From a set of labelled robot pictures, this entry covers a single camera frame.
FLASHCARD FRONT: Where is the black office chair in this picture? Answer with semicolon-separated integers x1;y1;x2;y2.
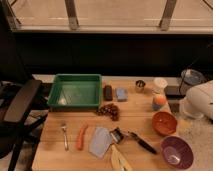
0;79;47;171

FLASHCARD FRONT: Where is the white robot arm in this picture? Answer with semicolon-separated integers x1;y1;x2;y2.
179;80;213;120

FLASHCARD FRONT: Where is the green plastic tray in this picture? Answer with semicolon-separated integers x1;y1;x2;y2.
47;74;102;109

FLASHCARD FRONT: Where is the orange bowl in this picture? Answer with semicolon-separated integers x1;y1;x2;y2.
152;111;177;136

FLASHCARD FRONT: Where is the small metal cup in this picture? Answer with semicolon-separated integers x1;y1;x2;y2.
135;80;146;92

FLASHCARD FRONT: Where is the white cup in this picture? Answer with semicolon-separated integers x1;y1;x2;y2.
153;77;168;94

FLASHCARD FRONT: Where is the grey blue cloth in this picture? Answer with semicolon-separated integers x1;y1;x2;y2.
89;127;112;158

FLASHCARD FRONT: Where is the orange carrot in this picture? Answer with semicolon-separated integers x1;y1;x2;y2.
76;124;88;150

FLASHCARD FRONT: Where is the blue sponge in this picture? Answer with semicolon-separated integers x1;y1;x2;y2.
115;87;128;102

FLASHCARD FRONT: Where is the yellow banana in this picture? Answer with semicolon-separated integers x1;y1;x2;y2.
111;145;133;171

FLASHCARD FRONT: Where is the purple bowl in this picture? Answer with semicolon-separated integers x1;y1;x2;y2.
161;136;194;170

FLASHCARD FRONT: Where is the silver fork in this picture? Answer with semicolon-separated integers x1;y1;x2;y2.
61;123;69;151

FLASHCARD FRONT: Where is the dark brown block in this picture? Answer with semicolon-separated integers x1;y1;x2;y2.
104;85;113;101

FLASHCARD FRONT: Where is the small metal clip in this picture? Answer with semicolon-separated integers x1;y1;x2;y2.
110;128;124;143

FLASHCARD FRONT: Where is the grey round device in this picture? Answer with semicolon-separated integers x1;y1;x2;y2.
180;69;206;86

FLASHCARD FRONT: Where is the bunch of red grapes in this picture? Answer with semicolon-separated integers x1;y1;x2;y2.
96;103;119;121

